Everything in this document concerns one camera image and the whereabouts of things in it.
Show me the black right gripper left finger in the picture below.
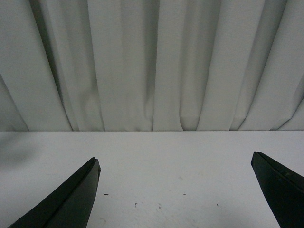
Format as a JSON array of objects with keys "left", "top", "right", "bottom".
[{"left": 10, "top": 157, "right": 101, "bottom": 228}]

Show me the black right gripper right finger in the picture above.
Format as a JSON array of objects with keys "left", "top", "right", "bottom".
[{"left": 251, "top": 152, "right": 304, "bottom": 228}]

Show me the white pleated curtain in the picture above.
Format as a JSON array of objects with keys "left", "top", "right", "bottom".
[{"left": 0, "top": 0, "right": 304, "bottom": 132}]

